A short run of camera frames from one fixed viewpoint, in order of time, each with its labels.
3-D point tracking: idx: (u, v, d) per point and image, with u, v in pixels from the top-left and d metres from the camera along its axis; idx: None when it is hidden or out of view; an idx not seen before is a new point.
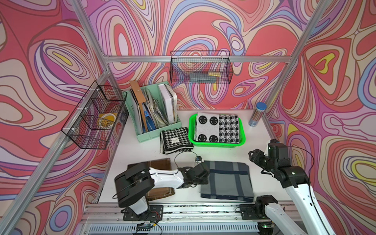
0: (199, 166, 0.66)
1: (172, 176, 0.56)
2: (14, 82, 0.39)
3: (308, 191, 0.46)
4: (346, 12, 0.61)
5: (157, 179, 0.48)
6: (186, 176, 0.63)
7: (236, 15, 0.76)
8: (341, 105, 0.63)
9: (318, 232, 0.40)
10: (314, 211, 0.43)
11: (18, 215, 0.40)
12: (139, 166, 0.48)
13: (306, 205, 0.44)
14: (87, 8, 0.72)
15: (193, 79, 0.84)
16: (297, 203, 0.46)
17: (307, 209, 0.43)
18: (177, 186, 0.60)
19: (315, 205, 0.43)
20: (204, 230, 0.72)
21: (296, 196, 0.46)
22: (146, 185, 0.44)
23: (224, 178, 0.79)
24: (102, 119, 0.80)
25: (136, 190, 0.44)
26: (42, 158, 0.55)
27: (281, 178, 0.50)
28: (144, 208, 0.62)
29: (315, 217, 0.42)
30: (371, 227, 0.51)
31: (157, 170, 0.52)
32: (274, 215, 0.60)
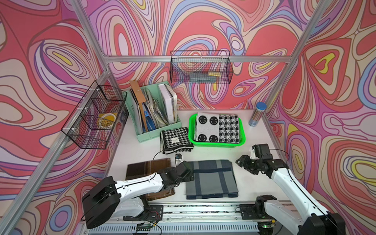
0: (181, 165, 0.64)
1: (147, 183, 0.53)
2: (14, 82, 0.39)
3: (288, 173, 0.54)
4: (346, 12, 0.61)
5: (127, 191, 0.46)
6: (169, 178, 0.61)
7: (236, 15, 0.76)
8: (341, 105, 0.63)
9: (301, 200, 0.45)
10: (294, 185, 0.50)
11: (18, 215, 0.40)
12: (104, 183, 0.45)
13: (287, 181, 0.51)
14: (87, 8, 0.72)
15: (193, 79, 0.84)
16: (282, 186, 0.53)
17: (289, 184, 0.50)
18: (158, 190, 0.57)
19: (294, 181, 0.51)
20: (204, 229, 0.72)
21: (279, 177, 0.54)
22: (109, 202, 0.41)
23: (209, 177, 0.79)
24: (102, 119, 0.80)
25: (101, 209, 0.41)
26: (42, 158, 0.55)
27: (265, 169, 0.59)
28: (139, 209, 0.61)
29: (296, 189, 0.48)
30: (371, 227, 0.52)
31: (124, 182, 0.48)
32: (272, 208, 0.61)
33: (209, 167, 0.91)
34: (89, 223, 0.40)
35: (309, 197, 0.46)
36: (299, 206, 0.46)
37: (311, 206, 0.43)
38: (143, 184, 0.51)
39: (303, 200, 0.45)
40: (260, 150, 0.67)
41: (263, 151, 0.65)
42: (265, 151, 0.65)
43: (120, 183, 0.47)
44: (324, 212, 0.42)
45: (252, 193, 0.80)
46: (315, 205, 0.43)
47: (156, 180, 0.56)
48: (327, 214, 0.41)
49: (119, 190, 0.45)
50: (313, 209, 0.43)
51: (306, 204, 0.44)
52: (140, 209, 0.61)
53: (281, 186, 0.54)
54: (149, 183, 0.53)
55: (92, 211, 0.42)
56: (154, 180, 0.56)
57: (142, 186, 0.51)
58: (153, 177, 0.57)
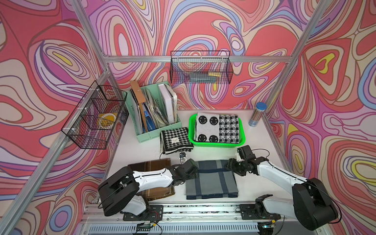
0: (188, 162, 0.67)
1: (159, 176, 0.55)
2: (14, 82, 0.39)
3: (269, 162, 0.62)
4: (346, 12, 0.61)
5: (143, 182, 0.48)
6: (176, 174, 0.63)
7: (236, 15, 0.76)
8: (341, 105, 0.63)
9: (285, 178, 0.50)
10: (276, 169, 0.56)
11: (18, 215, 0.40)
12: (122, 172, 0.47)
13: (270, 169, 0.58)
14: (87, 8, 0.72)
15: (193, 79, 0.84)
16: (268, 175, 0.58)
17: (272, 171, 0.56)
18: (167, 185, 0.59)
19: (275, 166, 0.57)
20: (204, 230, 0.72)
21: (263, 168, 0.60)
22: (130, 189, 0.43)
23: (209, 177, 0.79)
24: (102, 119, 0.80)
25: (120, 196, 0.43)
26: (42, 158, 0.55)
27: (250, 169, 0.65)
28: (142, 207, 0.62)
29: (278, 171, 0.55)
30: (372, 227, 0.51)
31: (141, 173, 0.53)
32: (270, 201, 0.62)
33: (209, 167, 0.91)
34: (108, 210, 0.41)
35: (290, 173, 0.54)
36: (287, 184, 0.49)
37: (293, 180, 0.48)
38: (157, 176, 0.54)
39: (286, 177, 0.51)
40: (243, 152, 0.73)
41: (246, 151, 0.72)
42: (248, 152, 0.72)
43: (137, 173, 0.49)
44: (303, 179, 0.47)
45: (252, 193, 0.80)
46: (295, 177, 0.49)
47: (167, 174, 0.59)
48: (306, 180, 0.47)
49: (136, 180, 0.47)
50: (295, 180, 0.48)
51: (290, 180, 0.49)
52: (142, 207, 0.62)
53: (266, 175, 0.59)
54: (161, 176, 0.56)
55: (111, 198, 0.43)
56: (166, 174, 0.59)
57: (156, 178, 0.53)
58: (165, 171, 0.60)
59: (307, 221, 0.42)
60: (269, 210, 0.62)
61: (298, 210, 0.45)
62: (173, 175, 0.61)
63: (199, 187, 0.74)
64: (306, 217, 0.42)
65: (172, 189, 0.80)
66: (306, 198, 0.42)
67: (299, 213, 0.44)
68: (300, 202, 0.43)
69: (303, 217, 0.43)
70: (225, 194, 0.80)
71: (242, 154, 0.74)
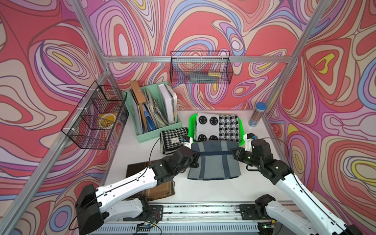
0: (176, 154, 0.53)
1: (134, 182, 0.47)
2: (14, 82, 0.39)
3: (294, 179, 0.50)
4: (346, 12, 0.61)
5: (109, 198, 0.42)
6: (166, 170, 0.53)
7: (236, 15, 0.76)
8: (341, 105, 0.63)
9: (317, 216, 0.42)
10: (306, 196, 0.46)
11: (17, 216, 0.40)
12: (87, 189, 0.42)
13: (299, 194, 0.47)
14: (87, 8, 0.72)
15: (193, 79, 0.84)
16: (291, 196, 0.49)
17: (302, 199, 0.46)
18: (153, 185, 0.51)
19: (304, 191, 0.47)
20: (204, 230, 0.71)
21: (288, 188, 0.49)
22: (89, 213, 0.38)
23: (213, 160, 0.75)
24: (102, 119, 0.80)
25: (83, 220, 0.39)
26: (42, 158, 0.55)
27: (269, 176, 0.52)
28: (138, 210, 0.61)
29: (311, 203, 0.44)
30: (372, 227, 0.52)
31: (107, 188, 0.44)
32: (275, 213, 0.60)
33: (214, 149, 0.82)
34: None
35: (323, 209, 0.43)
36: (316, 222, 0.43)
37: (329, 223, 0.40)
38: (133, 184, 0.47)
39: (319, 216, 0.42)
40: (261, 151, 0.57)
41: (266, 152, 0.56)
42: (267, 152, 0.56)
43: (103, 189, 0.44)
44: (342, 226, 0.40)
45: (252, 193, 0.80)
46: (333, 221, 0.41)
47: (147, 177, 0.50)
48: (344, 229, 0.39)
49: (100, 198, 0.42)
50: (333, 226, 0.40)
51: (325, 221, 0.41)
52: (138, 210, 0.61)
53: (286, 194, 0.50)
54: (138, 183, 0.48)
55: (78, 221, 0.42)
56: (145, 178, 0.49)
57: (129, 187, 0.46)
58: (144, 173, 0.50)
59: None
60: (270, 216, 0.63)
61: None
62: (156, 174, 0.51)
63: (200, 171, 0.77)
64: None
65: (172, 189, 0.80)
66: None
67: None
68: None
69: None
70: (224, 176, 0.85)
71: (259, 152, 0.58)
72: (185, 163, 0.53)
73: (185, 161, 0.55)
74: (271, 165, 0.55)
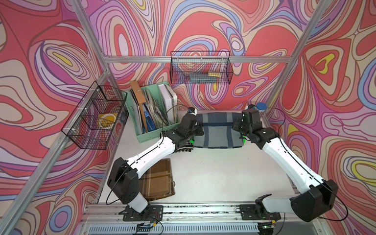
0: (184, 120, 0.59)
1: (157, 149, 0.52)
2: (14, 83, 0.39)
3: (280, 142, 0.51)
4: (346, 12, 0.61)
5: (141, 164, 0.46)
6: (178, 135, 0.59)
7: (236, 15, 0.76)
8: (341, 105, 0.63)
9: (297, 173, 0.44)
10: (289, 155, 0.48)
11: (18, 216, 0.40)
12: (115, 164, 0.45)
13: (282, 153, 0.48)
14: (87, 8, 0.72)
15: (193, 79, 0.84)
16: (276, 157, 0.50)
17: (285, 157, 0.47)
18: (172, 150, 0.57)
19: (288, 151, 0.49)
20: (204, 230, 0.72)
21: (272, 149, 0.50)
22: (129, 178, 0.42)
23: (218, 129, 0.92)
24: (102, 119, 0.80)
25: (126, 186, 0.42)
26: (42, 158, 0.55)
27: (256, 140, 0.54)
28: (145, 204, 0.64)
29: (293, 162, 0.46)
30: (372, 228, 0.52)
31: (136, 157, 0.48)
32: (270, 200, 0.62)
33: (219, 120, 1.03)
34: (124, 199, 0.44)
35: (304, 167, 0.45)
36: (296, 179, 0.44)
37: (307, 178, 0.42)
38: (156, 151, 0.51)
39: (299, 173, 0.44)
40: (250, 119, 0.58)
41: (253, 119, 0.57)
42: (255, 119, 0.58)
43: (132, 158, 0.47)
44: (320, 181, 0.42)
45: (252, 193, 0.80)
46: (311, 176, 0.43)
47: (166, 143, 0.55)
48: (322, 183, 0.41)
49: (133, 165, 0.45)
50: (310, 180, 0.42)
51: (303, 176, 0.43)
52: (144, 204, 0.63)
53: (273, 156, 0.51)
54: (160, 149, 0.52)
55: (120, 189, 0.44)
56: (164, 144, 0.54)
57: (154, 153, 0.51)
58: (162, 141, 0.55)
59: (302, 213, 0.43)
60: (267, 209, 0.63)
61: (295, 203, 0.45)
62: (173, 140, 0.57)
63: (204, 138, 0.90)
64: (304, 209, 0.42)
65: (172, 189, 0.80)
66: (317, 202, 0.38)
67: (297, 204, 0.44)
68: (308, 202, 0.40)
69: (303, 209, 0.43)
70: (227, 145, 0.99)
71: (248, 120, 0.60)
72: (194, 127, 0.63)
73: (193, 123, 0.62)
74: (260, 131, 0.55)
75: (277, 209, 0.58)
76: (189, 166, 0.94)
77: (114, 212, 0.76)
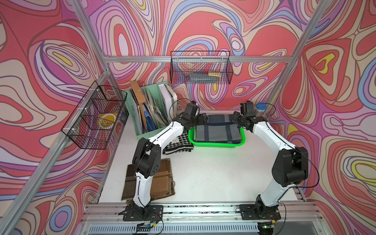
0: (189, 106, 0.71)
1: (171, 129, 0.62)
2: (14, 82, 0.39)
3: (266, 123, 0.63)
4: (346, 12, 0.61)
5: (161, 140, 0.56)
6: (184, 120, 0.69)
7: (236, 15, 0.76)
8: (341, 105, 0.63)
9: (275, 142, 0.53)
10: (270, 131, 0.58)
11: (18, 215, 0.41)
12: (140, 143, 0.53)
13: (265, 129, 0.60)
14: (87, 8, 0.72)
15: (193, 79, 0.84)
16: (261, 134, 0.61)
17: (266, 131, 0.58)
18: (181, 133, 0.68)
19: (270, 129, 0.59)
20: (204, 230, 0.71)
21: (259, 128, 0.61)
22: (154, 151, 0.51)
23: (217, 128, 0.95)
24: (101, 119, 0.80)
25: (152, 159, 0.52)
26: (42, 158, 0.55)
27: (247, 125, 0.67)
28: (148, 198, 0.66)
29: (272, 134, 0.56)
30: (371, 227, 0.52)
31: (156, 136, 0.58)
32: (265, 191, 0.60)
33: (218, 121, 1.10)
34: (149, 172, 0.53)
35: (281, 137, 0.55)
36: (275, 147, 0.53)
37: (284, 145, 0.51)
38: (170, 131, 0.61)
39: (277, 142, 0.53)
40: (246, 108, 0.72)
41: (248, 108, 0.71)
42: (250, 109, 0.71)
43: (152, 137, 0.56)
44: (292, 146, 0.51)
45: (252, 193, 0.80)
46: (285, 143, 0.52)
47: (176, 126, 0.65)
48: (294, 147, 0.50)
49: (156, 141, 0.55)
50: (284, 145, 0.51)
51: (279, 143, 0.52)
52: (144, 202, 0.64)
53: (259, 134, 0.62)
54: (173, 129, 0.63)
55: (147, 163, 0.53)
56: (176, 126, 0.65)
57: (169, 133, 0.60)
58: (174, 124, 0.66)
59: (279, 177, 0.50)
60: (267, 204, 0.63)
61: (274, 168, 0.52)
62: (181, 124, 0.67)
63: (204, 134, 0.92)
64: (279, 174, 0.50)
65: (172, 189, 0.80)
66: (288, 161, 0.47)
67: (275, 171, 0.52)
68: (280, 163, 0.48)
69: (278, 173, 0.50)
70: (227, 140, 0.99)
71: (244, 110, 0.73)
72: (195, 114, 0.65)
73: (196, 109, 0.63)
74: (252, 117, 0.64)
75: (273, 199, 0.59)
76: (190, 166, 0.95)
77: (114, 212, 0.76)
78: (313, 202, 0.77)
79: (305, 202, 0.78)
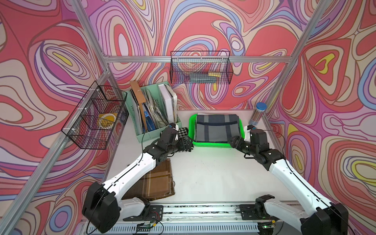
0: (165, 134, 0.60)
1: (137, 167, 0.50)
2: (14, 82, 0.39)
3: (286, 164, 0.52)
4: (346, 12, 0.61)
5: (119, 185, 0.44)
6: (158, 149, 0.58)
7: (236, 15, 0.76)
8: (341, 105, 0.63)
9: (304, 195, 0.44)
10: (295, 177, 0.48)
11: (18, 216, 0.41)
12: (91, 190, 0.41)
13: (288, 174, 0.49)
14: (87, 8, 0.72)
15: (193, 79, 0.84)
16: (282, 179, 0.51)
17: (290, 178, 0.48)
18: (153, 166, 0.55)
19: (293, 172, 0.50)
20: (204, 230, 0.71)
21: (279, 170, 0.52)
22: (106, 204, 0.39)
23: (217, 129, 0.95)
24: (102, 119, 0.80)
25: (104, 212, 0.39)
26: (42, 158, 0.55)
27: (262, 162, 0.57)
28: (141, 205, 0.63)
29: (299, 183, 0.46)
30: (372, 228, 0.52)
31: (115, 179, 0.45)
32: (274, 204, 0.61)
33: (217, 120, 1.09)
34: (102, 226, 0.40)
35: (310, 189, 0.45)
36: (304, 200, 0.44)
37: (314, 199, 0.42)
38: (136, 169, 0.49)
39: (306, 195, 0.43)
40: (258, 139, 0.61)
41: (261, 139, 0.60)
42: (263, 140, 0.60)
43: (109, 181, 0.44)
44: (328, 203, 0.41)
45: (252, 193, 0.80)
46: (318, 198, 0.42)
47: (146, 160, 0.53)
48: (330, 206, 0.40)
49: (111, 188, 0.42)
50: (317, 202, 0.42)
51: (310, 198, 0.43)
52: (141, 205, 0.63)
53: (280, 178, 0.52)
54: (140, 166, 0.50)
55: (99, 216, 0.40)
56: (144, 161, 0.52)
57: (134, 172, 0.48)
58: (142, 158, 0.53)
59: None
60: (269, 213, 0.62)
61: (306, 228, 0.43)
62: (153, 155, 0.55)
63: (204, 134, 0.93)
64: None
65: (172, 189, 0.80)
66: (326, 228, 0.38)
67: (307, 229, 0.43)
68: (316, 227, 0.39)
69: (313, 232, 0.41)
70: (227, 140, 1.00)
71: (256, 140, 0.62)
72: (173, 141, 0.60)
73: (174, 136, 0.63)
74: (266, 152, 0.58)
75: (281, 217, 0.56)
76: (190, 166, 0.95)
77: None
78: None
79: None
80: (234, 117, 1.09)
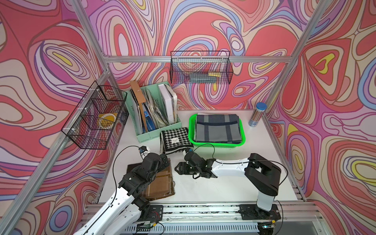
0: (146, 161, 0.55)
1: (111, 209, 0.46)
2: (14, 82, 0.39)
3: (216, 161, 0.65)
4: (346, 12, 0.61)
5: None
6: (138, 178, 0.53)
7: (236, 15, 0.76)
8: (341, 105, 0.63)
9: (235, 168, 0.54)
10: (224, 164, 0.60)
11: (18, 215, 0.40)
12: None
13: (221, 166, 0.60)
14: (87, 9, 0.72)
15: (193, 79, 0.84)
16: (223, 173, 0.60)
17: (224, 168, 0.59)
18: (131, 200, 0.51)
19: (221, 162, 0.62)
20: (204, 230, 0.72)
21: (217, 170, 0.61)
22: None
23: (216, 129, 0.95)
24: (101, 119, 0.80)
25: None
26: (42, 158, 0.55)
27: (208, 175, 0.65)
28: (136, 214, 0.61)
29: (228, 166, 0.58)
30: (371, 227, 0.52)
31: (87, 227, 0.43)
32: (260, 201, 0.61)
33: (218, 121, 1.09)
34: None
35: (234, 162, 0.57)
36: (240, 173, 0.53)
37: (241, 166, 0.53)
38: (108, 212, 0.46)
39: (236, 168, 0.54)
40: (193, 161, 0.69)
41: (196, 160, 0.68)
42: (197, 158, 0.69)
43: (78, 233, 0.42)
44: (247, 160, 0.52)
45: (252, 193, 0.80)
46: (241, 163, 0.54)
47: (121, 197, 0.48)
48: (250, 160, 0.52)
49: None
50: (243, 166, 0.52)
51: (240, 168, 0.52)
52: (137, 213, 0.62)
53: (221, 175, 0.61)
54: (113, 207, 0.46)
55: None
56: (118, 199, 0.48)
57: (108, 215, 0.45)
58: (117, 195, 0.49)
59: (270, 191, 0.47)
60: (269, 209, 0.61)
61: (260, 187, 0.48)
62: (131, 187, 0.51)
63: (204, 134, 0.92)
64: (267, 189, 0.47)
65: (172, 189, 0.80)
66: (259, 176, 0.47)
67: (262, 189, 0.48)
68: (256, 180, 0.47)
69: (266, 189, 0.47)
70: (226, 140, 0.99)
71: (193, 163, 0.70)
72: (155, 169, 0.59)
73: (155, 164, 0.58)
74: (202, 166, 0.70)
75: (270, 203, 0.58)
76: None
77: None
78: (313, 202, 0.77)
79: (305, 202, 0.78)
80: (234, 118, 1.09)
